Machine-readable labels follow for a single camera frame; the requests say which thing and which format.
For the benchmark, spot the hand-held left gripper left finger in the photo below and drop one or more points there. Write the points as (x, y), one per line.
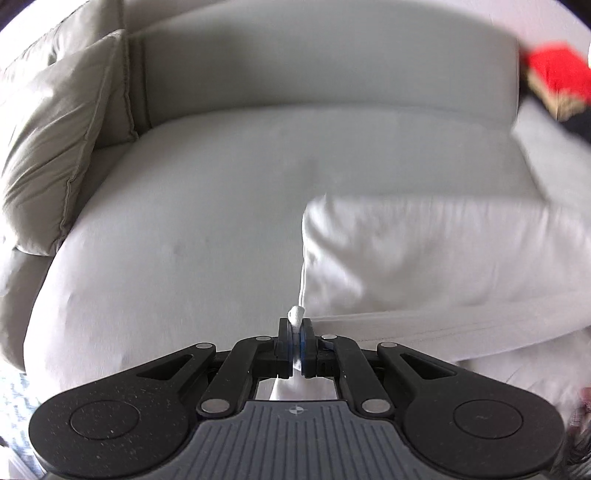
(284, 348)

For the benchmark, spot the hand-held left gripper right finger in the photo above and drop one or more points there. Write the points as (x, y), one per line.
(308, 348)

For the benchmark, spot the light grey sweatshirt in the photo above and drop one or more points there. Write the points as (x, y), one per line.
(415, 258)

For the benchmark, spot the grey fabric sofa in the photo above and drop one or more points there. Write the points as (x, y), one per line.
(207, 184)

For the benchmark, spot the blue patterned rug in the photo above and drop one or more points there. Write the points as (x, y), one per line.
(16, 406)

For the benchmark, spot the beige cushion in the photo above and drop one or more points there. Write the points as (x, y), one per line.
(51, 152)
(92, 23)

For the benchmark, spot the black folded garment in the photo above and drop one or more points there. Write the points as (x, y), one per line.
(579, 125)

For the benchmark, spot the tan folded garment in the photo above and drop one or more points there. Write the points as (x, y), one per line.
(565, 107)

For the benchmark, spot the red folded garment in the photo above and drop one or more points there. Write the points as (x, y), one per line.
(561, 69)

